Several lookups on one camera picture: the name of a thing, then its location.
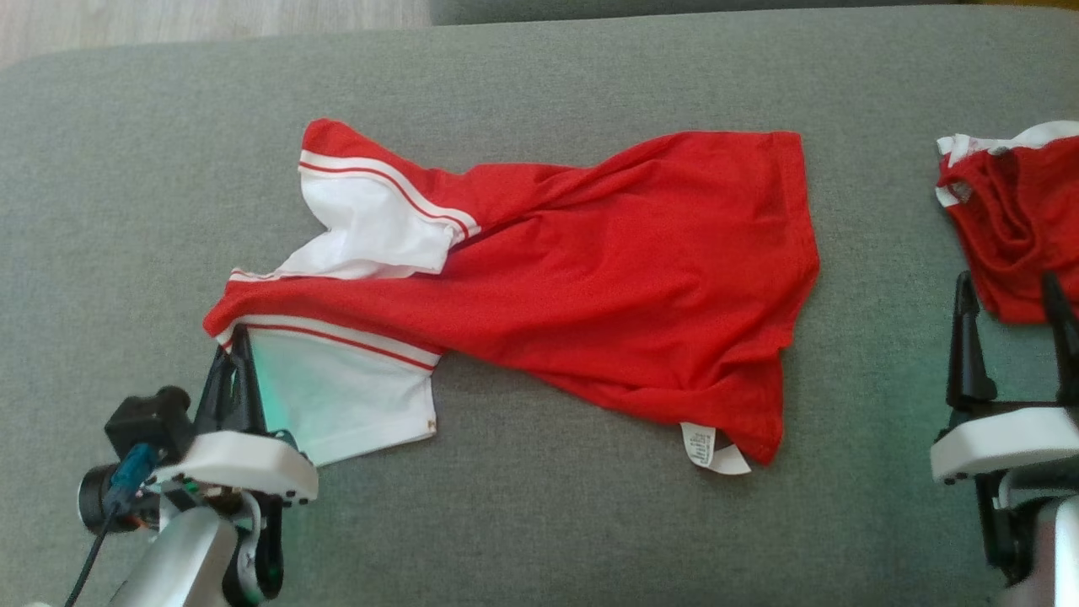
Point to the red shorts with white waistband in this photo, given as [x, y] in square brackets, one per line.
[1011, 219]

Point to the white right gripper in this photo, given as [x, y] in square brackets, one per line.
[1003, 443]

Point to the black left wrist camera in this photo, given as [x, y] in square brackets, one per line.
[147, 421]

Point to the red shirt with white sleeves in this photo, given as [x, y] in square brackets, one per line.
[632, 278]

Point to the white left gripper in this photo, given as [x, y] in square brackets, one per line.
[236, 464]

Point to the small grey sofa cushion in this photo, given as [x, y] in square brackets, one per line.
[674, 7]

